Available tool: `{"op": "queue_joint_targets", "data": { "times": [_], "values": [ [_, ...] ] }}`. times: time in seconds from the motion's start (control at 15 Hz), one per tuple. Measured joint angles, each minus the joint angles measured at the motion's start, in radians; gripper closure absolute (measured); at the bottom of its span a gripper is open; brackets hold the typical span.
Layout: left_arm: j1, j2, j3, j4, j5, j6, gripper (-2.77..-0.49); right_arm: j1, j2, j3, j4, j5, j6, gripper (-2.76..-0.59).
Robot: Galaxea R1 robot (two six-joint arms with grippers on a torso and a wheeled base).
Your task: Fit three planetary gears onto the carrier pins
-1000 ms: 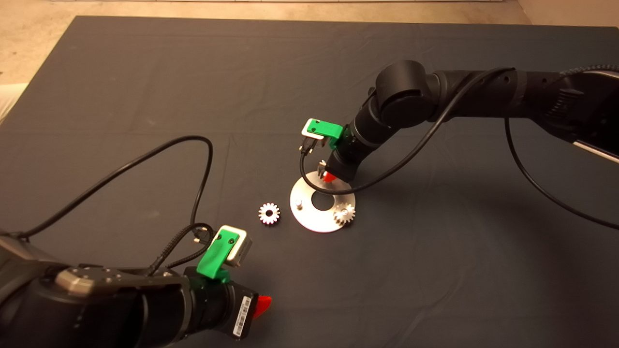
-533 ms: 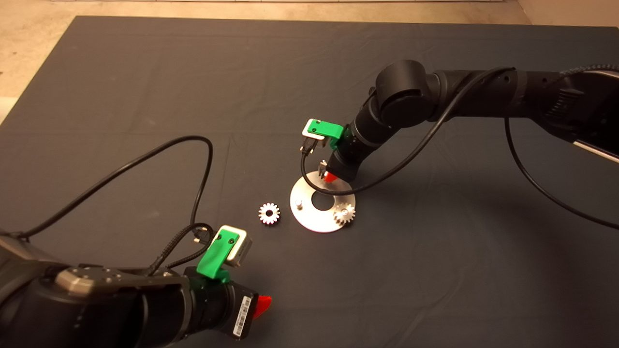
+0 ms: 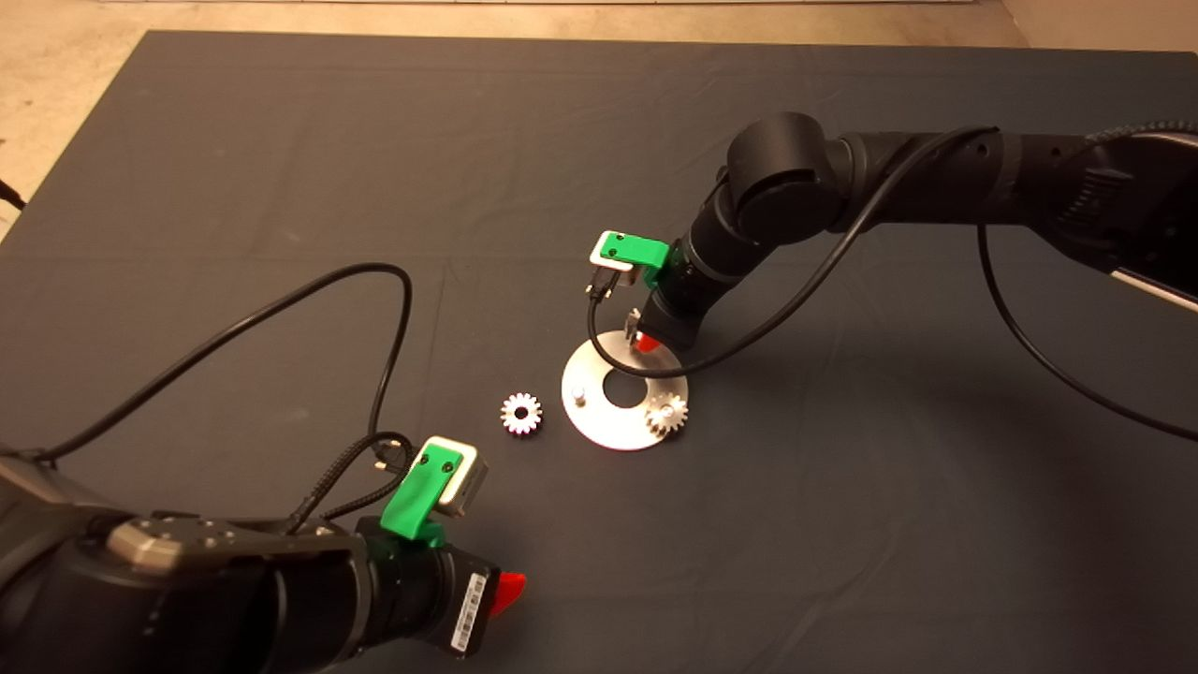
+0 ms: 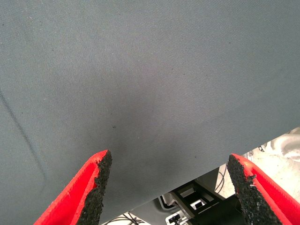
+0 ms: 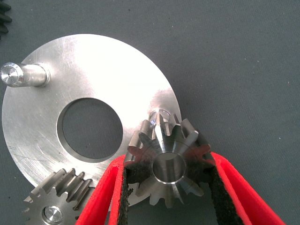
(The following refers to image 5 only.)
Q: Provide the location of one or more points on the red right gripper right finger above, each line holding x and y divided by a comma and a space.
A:
241, 194

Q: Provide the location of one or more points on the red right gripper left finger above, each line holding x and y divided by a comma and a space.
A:
100, 201

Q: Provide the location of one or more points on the dark steel planetary gear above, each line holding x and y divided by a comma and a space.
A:
168, 145
47, 194

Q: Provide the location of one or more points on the round metal carrier plate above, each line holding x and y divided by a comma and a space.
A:
105, 70

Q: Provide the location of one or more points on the bright steel planetary gear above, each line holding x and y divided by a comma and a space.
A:
3, 16

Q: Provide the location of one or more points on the dark grey table cloth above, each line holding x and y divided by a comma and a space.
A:
234, 70

